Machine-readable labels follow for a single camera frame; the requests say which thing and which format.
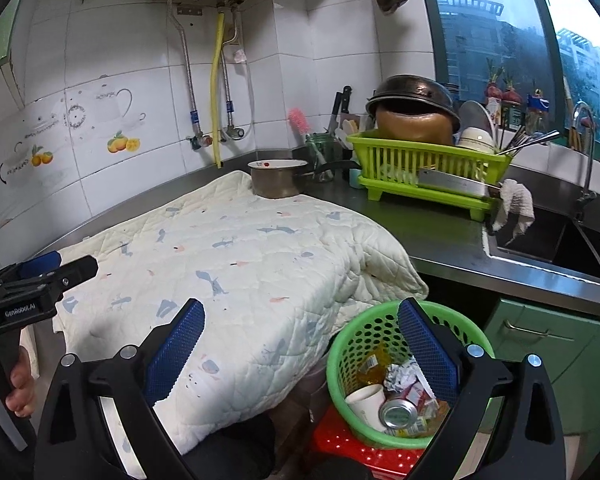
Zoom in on cream quilted blanket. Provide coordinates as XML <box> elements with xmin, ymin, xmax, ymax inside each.
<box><xmin>52</xmin><ymin>170</ymin><xmax>430</xmax><ymax>457</ymax></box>

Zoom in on white dish cloth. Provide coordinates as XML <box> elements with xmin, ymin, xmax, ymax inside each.
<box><xmin>490</xmin><ymin>178</ymin><xmax>537</xmax><ymax>237</ymax></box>

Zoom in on black handled kitchen knives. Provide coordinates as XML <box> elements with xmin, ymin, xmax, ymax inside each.
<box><xmin>328</xmin><ymin>85</ymin><xmax>354</xmax><ymax>134</ymax></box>

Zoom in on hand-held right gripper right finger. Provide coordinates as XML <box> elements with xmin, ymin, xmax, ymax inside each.
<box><xmin>397</xmin><ymin>297</ymin><xmax>567</xmax><ymax>480</ymax></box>

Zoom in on steel cleaver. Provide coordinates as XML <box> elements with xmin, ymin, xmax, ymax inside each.
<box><xmin>418</xmin><ymin>168</ymin><xmax>504</xmax><ymax>201</ymax></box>

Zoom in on yellow gas hose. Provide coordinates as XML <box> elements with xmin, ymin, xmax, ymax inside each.
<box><xmin>209</xmin><ymin>10</ymin><xmax>228</xmax><ymax>170</ymax></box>

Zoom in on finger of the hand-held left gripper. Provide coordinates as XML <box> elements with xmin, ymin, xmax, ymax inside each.
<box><xmin>0</xmin><ymin>256</ymin><xmax>99</xmax><ymax>306</ymax></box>
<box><xmin>0</xmin><ymin>251</ymin><xmax>62</xmax><ymax>283</ymax></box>

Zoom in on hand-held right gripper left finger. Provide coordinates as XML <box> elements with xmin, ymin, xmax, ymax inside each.
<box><xmin>34</xmin><ymin>297</ymin><xmax>208</xmax><ymax>480</ymax></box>

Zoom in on pink bottle brush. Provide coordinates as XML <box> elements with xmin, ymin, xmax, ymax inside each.
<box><xmin>288</xmin><ymin>107</ymin><xmax>327</xmax><ymax>171</ymax></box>

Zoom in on white paper cup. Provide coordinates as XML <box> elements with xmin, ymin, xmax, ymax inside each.
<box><xmin>344</xmin><ymin>383</ymin><xmax>387</xmax><ymax>434</ymax></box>

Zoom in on window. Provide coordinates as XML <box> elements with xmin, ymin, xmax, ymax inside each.
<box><xmin>421</xmin><ymin>0</ymin><xmax>600</xmax><ymax>162</ymax></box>

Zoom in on metal saucepan with black handle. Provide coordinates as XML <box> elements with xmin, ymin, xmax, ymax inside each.
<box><xmin>247</xmin><ymin>158</ymin><xmax>362</xmax><ymax>200</ymax></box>

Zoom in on person's left hand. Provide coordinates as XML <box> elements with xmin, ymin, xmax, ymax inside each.
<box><xmin>0</xmin><ymin>349</ymin><xmax>36</xmax><ymax>418</ymax></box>

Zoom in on yellow plastic packet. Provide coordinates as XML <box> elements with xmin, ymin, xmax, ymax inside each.
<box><xmin>355</xmin><ymin>344</ymin><xmax>394</xmax><ymax>387</ymax></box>

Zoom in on green glass jar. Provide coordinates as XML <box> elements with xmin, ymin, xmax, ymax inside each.
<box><xmin>305</xmin><ymin>132</ymin><xmax>337</xmax><ymax>182</ymax></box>

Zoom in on white paper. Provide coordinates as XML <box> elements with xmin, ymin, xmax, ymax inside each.
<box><xmin>383</xmin><ymin>362</ymin><xmax>422</xmax><ymax>397</ymax></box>

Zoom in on chrome faucet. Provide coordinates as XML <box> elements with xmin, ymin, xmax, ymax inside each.
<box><xmin>571</xmin><ymin>101</ymin><xmax>600</xmax><ymax>222</ymax></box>

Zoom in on white bowl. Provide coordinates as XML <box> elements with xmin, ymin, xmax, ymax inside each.
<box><xmin>455</xmin><ymin>127</ymin><xmax>497</xmax><ymax>156</ymax></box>

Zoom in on green cabinet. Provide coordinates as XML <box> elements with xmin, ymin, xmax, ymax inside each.
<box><xmin>481</xmin><ymin>297</ymin><xmax>600</xmax><ymax>438</ymax></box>

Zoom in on orange fruit wall sticker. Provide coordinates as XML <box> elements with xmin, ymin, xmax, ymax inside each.
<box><xmin>105</xmin><ymin>130</ymin><xmax>143</xmax><ymax>156</ymax></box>
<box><xmin>29</xmin><ymin>144</ymin><xmax>56</xmax><ymax>168</ymax></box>

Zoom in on steel sink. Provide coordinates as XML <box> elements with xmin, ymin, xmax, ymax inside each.
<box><xmin>486</xmin><ymin>199</ymin><xmax>600</xmax><ymax>288</ymax></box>

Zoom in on black wok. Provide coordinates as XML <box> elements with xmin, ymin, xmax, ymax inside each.
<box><xmin>365</xmin><ymin>74</ymin><xmax>462</xmax><ymax>133</ymax></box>

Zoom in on metal cutlery bundle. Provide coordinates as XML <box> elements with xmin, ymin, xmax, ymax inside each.
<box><xmin>495</xmin><ymin>129</ymin><xmax>562</xmax><ymax>157</ymax></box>

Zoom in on red plastic stool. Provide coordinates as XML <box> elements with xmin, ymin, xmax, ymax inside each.
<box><xmin>310</xmin><ymin>404</ymin><xmax>432</xmax><ymax>477</ymax></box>

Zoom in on brown clay pot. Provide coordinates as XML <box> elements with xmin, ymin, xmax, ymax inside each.
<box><xmin>376</xmin><ymin>105</ymin><xmax>456</xmax><ymax>147</ymax></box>

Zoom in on white plate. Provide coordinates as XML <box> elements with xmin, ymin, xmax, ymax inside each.
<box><xmin>457</xmin><ymin>100</ymin><xmax>497</xmax><ymax>133</ymax></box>

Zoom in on green plastic basket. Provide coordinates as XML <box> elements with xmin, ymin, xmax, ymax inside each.
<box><xmin>326</xmin><ymin>300</ymin><xmax>497</xmax><ymax>451</ymax></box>

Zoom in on braided metal hose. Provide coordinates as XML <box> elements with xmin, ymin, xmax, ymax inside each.
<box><xmin>218</xmin><ymin>6</ymin><xmax>247</xmax><ymax>142</ymax></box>
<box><xmin>165</xmin><ymin>0</ymin><xmax>205</xmax><ymax>150</ymax></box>

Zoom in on red drink can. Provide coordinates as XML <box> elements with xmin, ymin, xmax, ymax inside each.
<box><xmin>378</xmin><ymin>397</ymin><xmax>422</xmax><ymax>431</ymax></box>

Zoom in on green plastic dish rack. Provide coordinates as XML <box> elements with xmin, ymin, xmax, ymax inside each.
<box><xmin>345</xmin><ymin>129</ymin><xmax>514</xmax><ymax>223</ymax></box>

